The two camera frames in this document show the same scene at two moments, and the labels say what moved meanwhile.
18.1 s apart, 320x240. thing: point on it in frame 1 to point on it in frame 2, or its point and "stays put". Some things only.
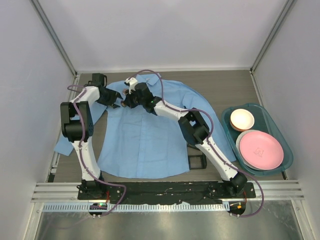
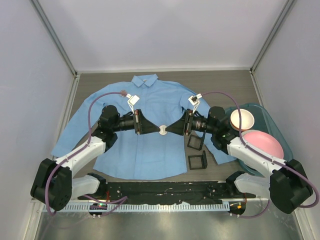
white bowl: x=241 y=120 stays put
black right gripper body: x=131 y=99 to x=188 y=122
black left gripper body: x=113 y=97 to x=137 y=121
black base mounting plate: x=165 y=193 stays put
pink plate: x=261 y=150 stays put
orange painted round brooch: x=122 y=103 to x=162 y=130
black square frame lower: x=203 y=161 stays put
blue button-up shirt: x=135 y=142 stays put
